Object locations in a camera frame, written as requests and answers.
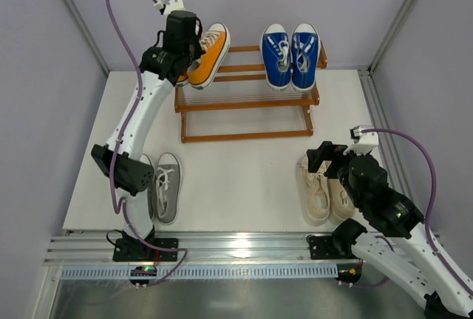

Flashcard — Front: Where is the orange sneaker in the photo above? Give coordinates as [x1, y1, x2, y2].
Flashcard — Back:
[174, 72, 189, 87]
[187, 23, 231, 89]

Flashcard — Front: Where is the cream platform sneaker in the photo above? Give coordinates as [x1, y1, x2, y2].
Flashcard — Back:
[296, 155, 330, 226]
[322, 176, 355, 225]

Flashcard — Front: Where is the blue sneaker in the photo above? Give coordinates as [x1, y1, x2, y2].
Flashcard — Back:
[291, 23, 321, 92]
[260, 24, 291, 91]

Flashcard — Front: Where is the grey sneaker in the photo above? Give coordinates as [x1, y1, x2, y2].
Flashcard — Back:
[140, 154, 154, 220]
[152, 152, 182, 225]

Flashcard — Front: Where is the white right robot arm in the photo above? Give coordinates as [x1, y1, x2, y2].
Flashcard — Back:
[306, 141, 472, 318]

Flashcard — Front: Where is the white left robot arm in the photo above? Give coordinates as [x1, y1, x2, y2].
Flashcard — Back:
[91, 10, 203, 262]

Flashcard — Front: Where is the wooden shoe shelf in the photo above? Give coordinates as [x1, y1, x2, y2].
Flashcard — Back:
[174, 63, 320, 143]

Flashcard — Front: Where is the right controller board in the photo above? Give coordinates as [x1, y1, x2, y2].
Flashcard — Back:
[336, 267, 362, 287]

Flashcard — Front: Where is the controller board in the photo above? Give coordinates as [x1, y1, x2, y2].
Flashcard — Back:
[336, 267, 362, 287]
[129, 265, 157, 289]

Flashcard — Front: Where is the left controller board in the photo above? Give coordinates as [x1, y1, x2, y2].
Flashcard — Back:
[129, 265, 157, 289]

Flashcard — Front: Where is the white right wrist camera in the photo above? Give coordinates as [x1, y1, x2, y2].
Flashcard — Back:
[343, 125, 379, 155]

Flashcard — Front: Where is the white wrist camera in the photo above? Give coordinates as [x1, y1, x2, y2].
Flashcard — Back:
[343, 125, 379, 155]
[154, 0, 185, 16]

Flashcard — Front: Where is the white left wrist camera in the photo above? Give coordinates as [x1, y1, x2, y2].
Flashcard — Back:
[154, 0, 185, 16]

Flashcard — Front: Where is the aluminium corner frame post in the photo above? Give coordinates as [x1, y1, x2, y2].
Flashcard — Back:
[358, 0, 418, 197]

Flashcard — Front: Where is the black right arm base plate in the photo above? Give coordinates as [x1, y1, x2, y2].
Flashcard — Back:
[306, 233, 356, 260]

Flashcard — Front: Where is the left aluminium corner post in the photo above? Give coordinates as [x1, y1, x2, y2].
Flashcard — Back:
[61, 0, 110, 77]

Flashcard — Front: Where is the slotted cable duct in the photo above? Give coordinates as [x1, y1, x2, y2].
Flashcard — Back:
[59, 262, 338, 281]

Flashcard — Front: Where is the aluminium front rail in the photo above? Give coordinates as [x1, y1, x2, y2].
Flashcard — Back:
[44, 230, 440, 265]

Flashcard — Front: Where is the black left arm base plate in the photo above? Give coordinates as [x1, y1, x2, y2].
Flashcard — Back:
[112, 234, 179, 262]

